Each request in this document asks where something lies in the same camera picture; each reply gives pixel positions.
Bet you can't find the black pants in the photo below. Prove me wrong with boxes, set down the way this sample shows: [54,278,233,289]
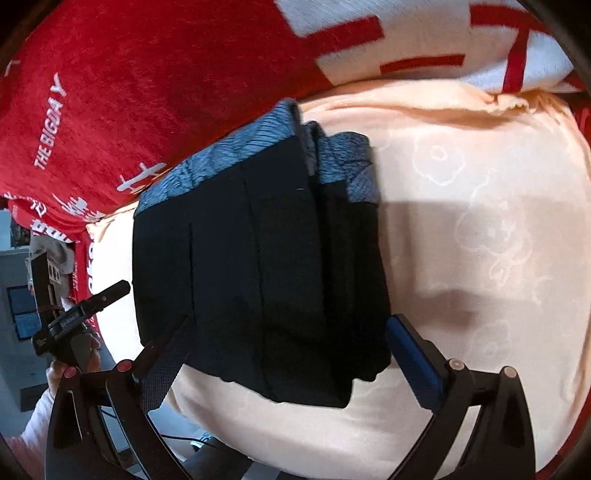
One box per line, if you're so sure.
[132,99,394,409]

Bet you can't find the blue panel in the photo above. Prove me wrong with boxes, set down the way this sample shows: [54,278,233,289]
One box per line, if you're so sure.
[6,285,38,343]

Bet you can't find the person's left hand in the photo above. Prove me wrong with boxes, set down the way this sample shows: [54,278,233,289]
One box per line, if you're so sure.
[46,336,103,398]

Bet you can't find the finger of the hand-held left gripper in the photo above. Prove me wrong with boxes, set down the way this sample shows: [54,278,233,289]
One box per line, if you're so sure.
[80,280,132,315]

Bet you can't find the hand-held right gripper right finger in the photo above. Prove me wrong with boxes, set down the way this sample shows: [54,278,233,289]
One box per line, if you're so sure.
[385,313,537,480]

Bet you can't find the black cable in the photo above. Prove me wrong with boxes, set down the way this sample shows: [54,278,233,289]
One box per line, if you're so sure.
[154,431,208,446]

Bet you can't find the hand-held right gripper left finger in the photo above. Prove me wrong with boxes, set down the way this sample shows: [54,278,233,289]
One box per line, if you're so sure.
[45,316,197,480]

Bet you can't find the red printed blanket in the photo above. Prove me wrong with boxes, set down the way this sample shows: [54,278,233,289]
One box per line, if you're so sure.
[0,0,591,305]

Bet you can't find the peach bed sheet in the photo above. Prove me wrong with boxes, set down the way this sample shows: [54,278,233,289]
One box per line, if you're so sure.
[85,79,591,480]

